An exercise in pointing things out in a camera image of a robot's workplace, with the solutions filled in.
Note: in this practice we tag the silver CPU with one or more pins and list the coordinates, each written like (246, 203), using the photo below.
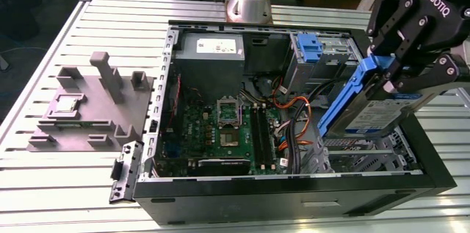
(66, 105)

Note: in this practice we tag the green motherboard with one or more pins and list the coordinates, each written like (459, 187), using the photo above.
(199, 134)

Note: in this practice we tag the metal locking lever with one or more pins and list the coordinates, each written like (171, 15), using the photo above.
(242, 114)

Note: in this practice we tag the CPU socket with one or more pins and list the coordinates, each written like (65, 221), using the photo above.
(231, 138)

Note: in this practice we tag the black PC case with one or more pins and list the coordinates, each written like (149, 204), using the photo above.
(258, 202)

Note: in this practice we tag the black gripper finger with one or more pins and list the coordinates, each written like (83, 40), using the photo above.
(433, 73)
(386, 10)

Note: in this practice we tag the metal disk bay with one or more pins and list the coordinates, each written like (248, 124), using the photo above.
(358, 151)

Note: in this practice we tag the metal optical drive cage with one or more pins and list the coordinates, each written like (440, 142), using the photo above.
(302, 78)

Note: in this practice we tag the grey case side bracket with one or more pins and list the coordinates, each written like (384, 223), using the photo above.
(129, 172)

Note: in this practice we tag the grey parts rack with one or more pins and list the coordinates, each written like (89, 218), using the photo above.
(95, 117)

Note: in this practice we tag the blue drive latch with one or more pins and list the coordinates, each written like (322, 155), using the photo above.
(311, 48)

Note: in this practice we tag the hard disk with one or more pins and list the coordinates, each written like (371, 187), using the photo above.
(371, 114)

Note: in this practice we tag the grey power supply unit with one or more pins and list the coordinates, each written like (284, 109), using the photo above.
(210, 73)

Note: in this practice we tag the black RAM slot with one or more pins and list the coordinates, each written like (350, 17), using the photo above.
(258, 136)
(270, 139)

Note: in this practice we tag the black office chair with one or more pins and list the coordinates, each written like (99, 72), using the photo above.
(18, 10)

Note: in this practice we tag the green RAM stick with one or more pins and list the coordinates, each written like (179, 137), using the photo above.
(86, 125)

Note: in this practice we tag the black graphics card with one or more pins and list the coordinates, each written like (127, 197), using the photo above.
(224, 167)

